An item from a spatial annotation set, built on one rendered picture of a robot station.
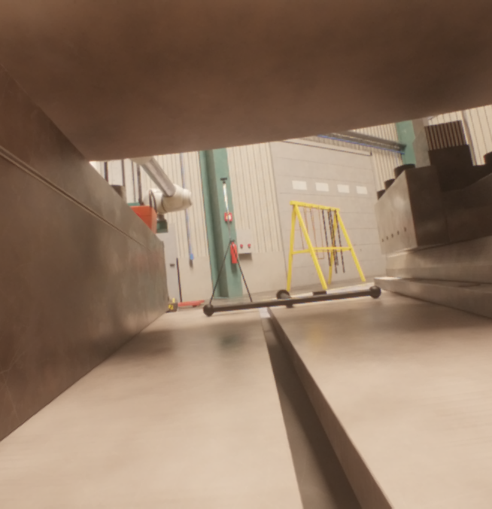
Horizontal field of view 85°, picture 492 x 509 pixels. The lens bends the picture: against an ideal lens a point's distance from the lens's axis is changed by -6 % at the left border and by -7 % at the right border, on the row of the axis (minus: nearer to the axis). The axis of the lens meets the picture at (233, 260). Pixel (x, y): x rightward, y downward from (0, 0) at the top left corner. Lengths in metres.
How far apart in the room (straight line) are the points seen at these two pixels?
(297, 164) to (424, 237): 9.93
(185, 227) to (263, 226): 2.56
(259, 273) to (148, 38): 8.44
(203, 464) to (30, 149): 0.38
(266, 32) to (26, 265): 0.53
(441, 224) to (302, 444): 0.69
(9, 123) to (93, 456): 0.34
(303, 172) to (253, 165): 1.98
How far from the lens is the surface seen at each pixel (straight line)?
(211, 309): 1.06
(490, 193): 0.83
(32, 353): 0.38
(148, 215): 1.36
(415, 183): 0.91
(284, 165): 10.36
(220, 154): 7.97
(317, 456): 0.36
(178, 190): 2.16
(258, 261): 8.88
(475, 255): 0.81
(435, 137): 1.10
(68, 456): 0.28
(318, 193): 10.93
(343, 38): 0.68
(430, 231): 0.90
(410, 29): 0.73
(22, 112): 0.44
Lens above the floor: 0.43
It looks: 4 degrees up
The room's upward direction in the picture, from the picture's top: 6 degrees counter-clockwise
